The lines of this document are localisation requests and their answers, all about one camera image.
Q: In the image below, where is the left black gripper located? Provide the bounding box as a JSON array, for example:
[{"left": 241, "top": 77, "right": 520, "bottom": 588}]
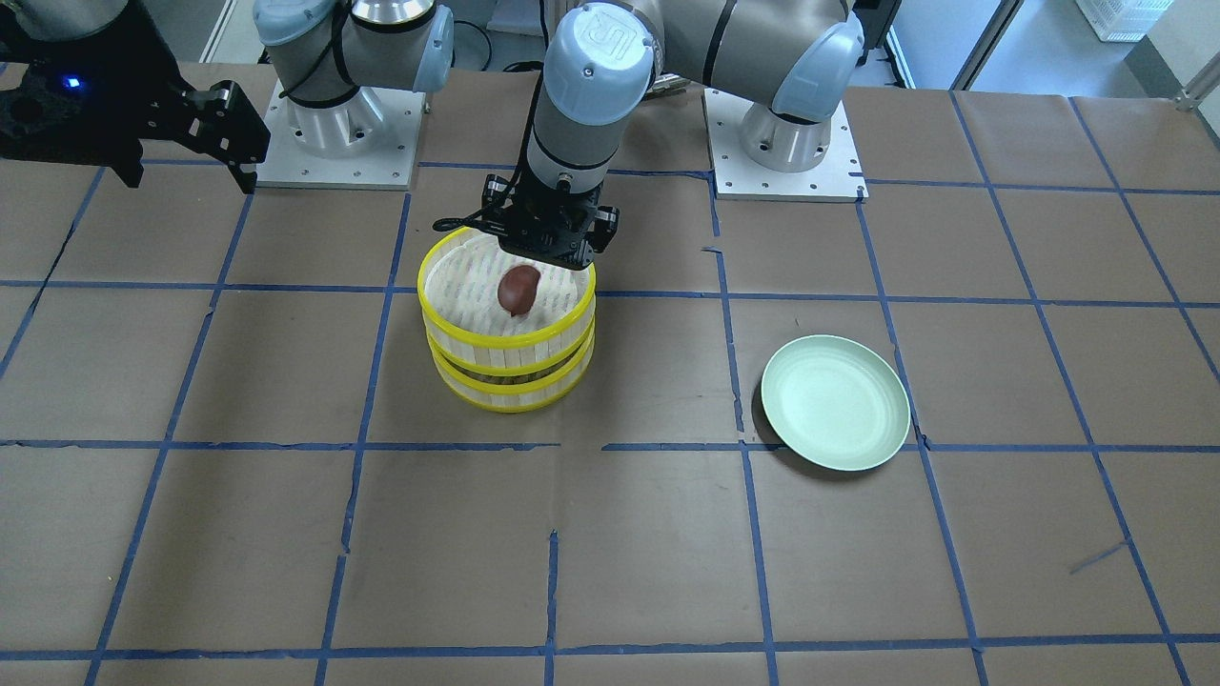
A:
[{"left": 472, "top": 172, "right": 620, "bottom": 269}]

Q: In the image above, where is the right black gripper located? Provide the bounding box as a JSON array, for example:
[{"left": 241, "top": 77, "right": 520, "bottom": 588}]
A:
[{"left": 2, "top": 1, "right": 271, "bottom": 195}]

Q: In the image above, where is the brown bun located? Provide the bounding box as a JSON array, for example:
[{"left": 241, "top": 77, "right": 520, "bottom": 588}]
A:
[{"left": 497, "top": 264, "right": 540, "bottom": 317}]

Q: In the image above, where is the yellow steamer layer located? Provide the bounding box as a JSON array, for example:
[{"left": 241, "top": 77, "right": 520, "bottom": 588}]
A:
[
  {"left": 428, "top": 326, "right": 597, "bottom": 414},
  {"left": 416, "top": 229, "right": 598, "bottom": 376}
]

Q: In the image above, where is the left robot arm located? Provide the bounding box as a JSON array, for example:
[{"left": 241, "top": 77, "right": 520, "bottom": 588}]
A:
[{"left": 433, "top": 1, "right": 865, "bottom": 271}]

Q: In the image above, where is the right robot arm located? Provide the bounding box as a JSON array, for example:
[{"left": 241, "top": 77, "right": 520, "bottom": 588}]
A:
[{"left": 2, "top": 1, "right": 454, "bottom": 194}]

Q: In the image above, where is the light green plate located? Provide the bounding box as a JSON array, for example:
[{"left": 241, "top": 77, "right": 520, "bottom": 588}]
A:
[{"left": 759, "top": 334, "right": 911, "bottom": 472}]

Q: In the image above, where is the white plastic crate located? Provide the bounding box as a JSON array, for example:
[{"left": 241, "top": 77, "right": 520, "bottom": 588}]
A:
[{"left": 1075, "top": 0, "right": 1172, "bottom": 43}]

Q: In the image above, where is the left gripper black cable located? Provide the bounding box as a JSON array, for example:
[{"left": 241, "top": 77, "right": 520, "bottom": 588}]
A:
[{"left": 433, "top": 67, "right": 549, "bottom": 236}]

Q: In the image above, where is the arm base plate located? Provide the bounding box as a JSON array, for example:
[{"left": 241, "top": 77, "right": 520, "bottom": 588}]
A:
[
  {"left": 256, "top": 88, "right": 428, "bottom": 192},
  {"left": 704, "top": 90, "right": 867, "bottom": 203}
]

